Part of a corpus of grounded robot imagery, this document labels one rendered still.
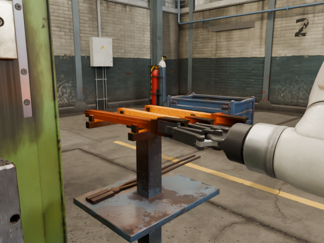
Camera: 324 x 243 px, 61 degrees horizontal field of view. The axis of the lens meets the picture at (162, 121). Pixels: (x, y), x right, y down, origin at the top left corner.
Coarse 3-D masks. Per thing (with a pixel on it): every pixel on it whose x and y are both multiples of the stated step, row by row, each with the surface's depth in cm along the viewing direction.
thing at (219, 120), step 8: (160, 112) 100; (168, 112) 97; (176, 112) 94; (184, 112) 91; (192, 112) 89; (200, 112) 89; (216, 120) 83; (224, 120) 81; (232, 120) 79; (240, 120) 77
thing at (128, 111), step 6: (120, 108) 97; (126, 108) 97; (126, 114) 94; (132, 114) 92; (138, 114) 90; (144, 114) 88; (150, 114) 85; (156, 114) 85; (162, 114) 85; (192, 120) 75; (198, 120) 72; (204, 120) 71; (210, 120) 70
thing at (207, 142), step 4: (204, 136) 53; (196, 140) 52; (204, 140) 52; (208, 140) 52; (196, 144) 53; (200, 144) 51; (204, 144) 52; (208, 144) 52; (212, 144) 52; (216, 144) 52
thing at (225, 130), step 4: (188, 124) 63; (192, 124) 63; (196, 128) 61; (200, 128) 60; (204, 128) 59; (208, 128) 59; (212, 128) 58; (216, 128) 57; (220, 128) 57; (224, 128) 56; (228, 128) 56; (224, 132) 56
